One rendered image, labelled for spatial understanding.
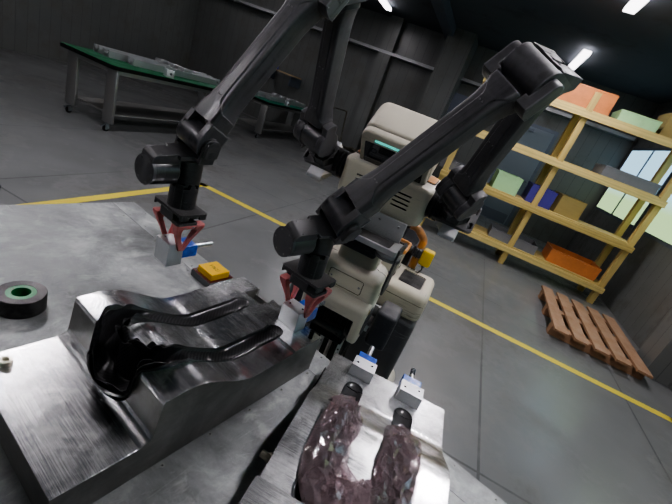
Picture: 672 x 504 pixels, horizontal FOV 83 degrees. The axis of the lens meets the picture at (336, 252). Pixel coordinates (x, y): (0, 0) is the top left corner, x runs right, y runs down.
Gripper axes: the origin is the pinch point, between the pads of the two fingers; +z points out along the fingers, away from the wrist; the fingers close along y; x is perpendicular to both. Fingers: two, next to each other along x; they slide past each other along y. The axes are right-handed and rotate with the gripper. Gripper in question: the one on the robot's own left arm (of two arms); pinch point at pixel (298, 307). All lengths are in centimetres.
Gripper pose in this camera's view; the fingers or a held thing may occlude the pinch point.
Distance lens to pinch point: 83.6
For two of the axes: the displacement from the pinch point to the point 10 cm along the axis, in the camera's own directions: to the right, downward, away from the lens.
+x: 5.7, -1.7, 8.0
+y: 7.6, 4.7, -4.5
